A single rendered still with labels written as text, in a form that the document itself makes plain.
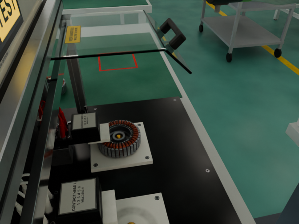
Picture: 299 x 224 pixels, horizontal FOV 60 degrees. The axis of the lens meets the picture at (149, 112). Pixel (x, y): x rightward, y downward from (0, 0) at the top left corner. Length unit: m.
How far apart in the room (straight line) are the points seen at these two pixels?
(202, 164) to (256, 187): 1.03
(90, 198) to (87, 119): 0.26
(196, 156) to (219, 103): 1.56
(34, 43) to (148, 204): 0.37
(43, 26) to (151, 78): 0.61
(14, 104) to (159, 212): 0.38
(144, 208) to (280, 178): 1.30
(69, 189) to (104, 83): 0.61
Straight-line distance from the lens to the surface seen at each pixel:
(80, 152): 0.70
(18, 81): 0.33
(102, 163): 0.65
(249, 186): 1.67
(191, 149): 0.70
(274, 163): 1.85
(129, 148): 0.63
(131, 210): 0.57
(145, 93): 0.93
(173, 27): 0.60
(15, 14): 0.43
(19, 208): 0.42
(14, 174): 0.26
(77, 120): 0.64
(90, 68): 1.11
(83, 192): 0.43
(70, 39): 0.55
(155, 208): 0.57
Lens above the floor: 1.27
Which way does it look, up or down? 38 degrees down
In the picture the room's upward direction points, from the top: straight up
